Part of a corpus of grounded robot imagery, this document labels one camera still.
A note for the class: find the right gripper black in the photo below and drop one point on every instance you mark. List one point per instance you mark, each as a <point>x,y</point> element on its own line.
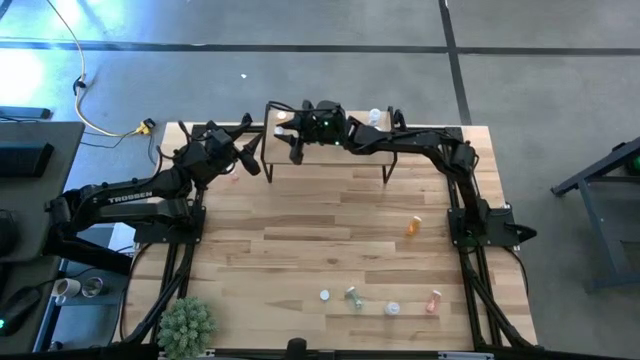
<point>325,125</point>

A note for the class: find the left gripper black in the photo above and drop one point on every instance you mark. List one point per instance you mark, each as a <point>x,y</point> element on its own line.
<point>210,155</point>

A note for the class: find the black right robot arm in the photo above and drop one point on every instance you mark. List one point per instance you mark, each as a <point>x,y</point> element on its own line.
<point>400,142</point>

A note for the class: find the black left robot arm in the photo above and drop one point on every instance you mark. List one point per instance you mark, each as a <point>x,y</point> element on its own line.
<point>130,197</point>

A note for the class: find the teal bottle holding white pills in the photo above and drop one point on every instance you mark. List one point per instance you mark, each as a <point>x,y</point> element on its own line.
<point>325,295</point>

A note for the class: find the teal bottle holding red pill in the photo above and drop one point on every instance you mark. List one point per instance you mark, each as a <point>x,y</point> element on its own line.
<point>354,298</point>

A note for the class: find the green artificial plant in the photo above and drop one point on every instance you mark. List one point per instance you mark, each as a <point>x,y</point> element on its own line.
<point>186,327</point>

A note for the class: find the metal cup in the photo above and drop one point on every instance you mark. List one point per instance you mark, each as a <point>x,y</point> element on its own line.
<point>92,287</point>

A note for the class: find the black box device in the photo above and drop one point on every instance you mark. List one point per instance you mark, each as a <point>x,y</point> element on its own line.
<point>25,159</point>

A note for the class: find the flat black device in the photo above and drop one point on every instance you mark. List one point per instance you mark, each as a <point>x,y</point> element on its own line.
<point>25,113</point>

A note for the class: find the black side desk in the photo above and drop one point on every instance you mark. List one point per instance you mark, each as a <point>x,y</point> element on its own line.
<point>30,200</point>

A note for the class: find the white cup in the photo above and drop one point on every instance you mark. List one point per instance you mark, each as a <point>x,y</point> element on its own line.
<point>67,287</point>

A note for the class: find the black computer mouse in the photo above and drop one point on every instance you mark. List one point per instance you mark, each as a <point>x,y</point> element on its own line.
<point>20,307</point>

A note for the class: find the dark metal stand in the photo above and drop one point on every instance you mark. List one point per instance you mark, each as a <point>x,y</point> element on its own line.
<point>607,240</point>

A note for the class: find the black frame bracket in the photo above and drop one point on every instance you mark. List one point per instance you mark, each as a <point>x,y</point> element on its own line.
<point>245,119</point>
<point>398,118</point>

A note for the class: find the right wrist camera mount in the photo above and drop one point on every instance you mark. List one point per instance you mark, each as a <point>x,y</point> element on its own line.
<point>296,155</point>

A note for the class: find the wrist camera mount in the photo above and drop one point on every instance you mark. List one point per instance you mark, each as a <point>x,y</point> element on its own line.
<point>296,155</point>
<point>250,162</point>

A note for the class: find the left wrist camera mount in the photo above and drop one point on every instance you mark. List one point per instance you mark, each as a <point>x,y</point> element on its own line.
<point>250,162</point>

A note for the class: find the wooden shelf black metal frame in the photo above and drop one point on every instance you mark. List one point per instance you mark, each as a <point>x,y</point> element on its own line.
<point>340,155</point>

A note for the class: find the black aluminium table frame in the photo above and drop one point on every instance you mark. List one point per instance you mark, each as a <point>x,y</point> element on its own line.
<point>250,354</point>

